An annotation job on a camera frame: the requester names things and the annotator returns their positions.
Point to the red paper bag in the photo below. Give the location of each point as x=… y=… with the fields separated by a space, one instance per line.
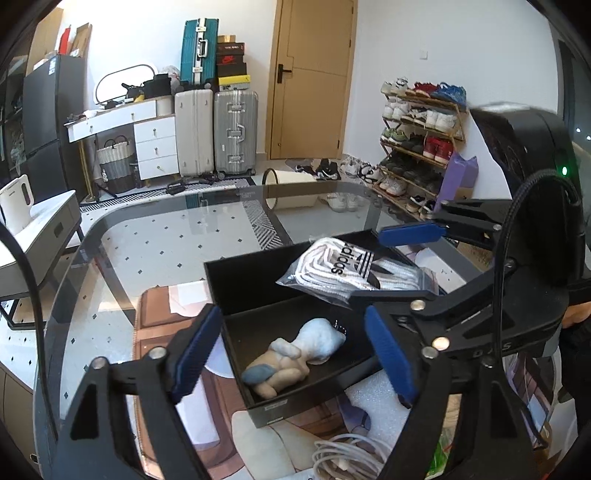
x=64 y=40

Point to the purple bag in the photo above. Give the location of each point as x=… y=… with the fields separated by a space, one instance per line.
x=457 y=184

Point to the folded cardboard box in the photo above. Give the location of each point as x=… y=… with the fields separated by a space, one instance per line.
x=44 y=37

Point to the white electric kettle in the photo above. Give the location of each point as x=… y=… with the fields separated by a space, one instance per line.
x=16 y=207

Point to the tan shoe box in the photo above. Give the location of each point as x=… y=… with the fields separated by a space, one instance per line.
x=230 y=39

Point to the printed desk mat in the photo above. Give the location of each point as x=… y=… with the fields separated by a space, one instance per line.
x=157 y=332

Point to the silver suitcase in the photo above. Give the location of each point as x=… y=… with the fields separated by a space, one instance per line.
x=235 y=134

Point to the person's right hand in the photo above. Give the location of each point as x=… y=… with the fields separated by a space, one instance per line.
x=577 y=318

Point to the white foam piece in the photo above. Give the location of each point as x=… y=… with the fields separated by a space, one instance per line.
x=369 y=406

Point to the black cardboard box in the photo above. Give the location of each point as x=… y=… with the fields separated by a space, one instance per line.
x=258 y=284

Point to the white suitcase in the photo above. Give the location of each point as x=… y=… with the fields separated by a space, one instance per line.
x=194 y=134

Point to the white dressing table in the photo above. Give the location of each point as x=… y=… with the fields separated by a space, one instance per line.
x=157 y=143

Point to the dark glass cabinet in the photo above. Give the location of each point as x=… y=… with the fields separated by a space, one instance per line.
x=11 y=120

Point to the clear bag of white laces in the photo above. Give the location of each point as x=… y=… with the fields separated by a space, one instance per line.
x=323 y=267

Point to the scattered shoes group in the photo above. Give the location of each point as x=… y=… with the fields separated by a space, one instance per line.
x=355 y=166

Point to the black shoe box red logo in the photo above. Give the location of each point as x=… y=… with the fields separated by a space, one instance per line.
x=231 y=59

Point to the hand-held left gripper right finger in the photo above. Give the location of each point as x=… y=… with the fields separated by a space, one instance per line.
x=390 y=355

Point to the oval mirror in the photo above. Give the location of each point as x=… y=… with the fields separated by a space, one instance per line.
x=115 y=83

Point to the woven basket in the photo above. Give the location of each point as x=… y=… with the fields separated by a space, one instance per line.
x=115 y=161

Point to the shoe rack with shoes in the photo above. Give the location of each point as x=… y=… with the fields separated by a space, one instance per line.
x=436 y=120

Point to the teal suitcase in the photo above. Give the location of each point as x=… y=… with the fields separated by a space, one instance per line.
x=191 y=50

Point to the wooden shoe rack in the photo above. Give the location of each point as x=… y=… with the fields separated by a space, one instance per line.
x=415 y=153

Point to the white plastic bag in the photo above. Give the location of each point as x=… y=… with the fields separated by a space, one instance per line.
x=171 y=76

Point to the white trash bin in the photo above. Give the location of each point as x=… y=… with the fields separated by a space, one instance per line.
x=291 y=191

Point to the wooden door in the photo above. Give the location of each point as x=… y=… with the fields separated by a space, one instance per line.
x=314 y=92

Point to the black bag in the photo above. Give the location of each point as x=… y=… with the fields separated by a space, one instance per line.
x=157 y=86

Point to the grey side cabinet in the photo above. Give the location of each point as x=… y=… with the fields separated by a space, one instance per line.
x=46 y=221

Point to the blue and beige plush toy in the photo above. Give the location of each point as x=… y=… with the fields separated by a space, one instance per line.
x=314 y=341

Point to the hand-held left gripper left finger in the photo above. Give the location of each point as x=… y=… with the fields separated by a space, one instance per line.
x=196 y=350

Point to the black refrigerator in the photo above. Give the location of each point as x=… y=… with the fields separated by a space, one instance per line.
x=51 y=115

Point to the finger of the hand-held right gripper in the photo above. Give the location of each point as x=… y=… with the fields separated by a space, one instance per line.
x=408 y=234
x=461 y=300

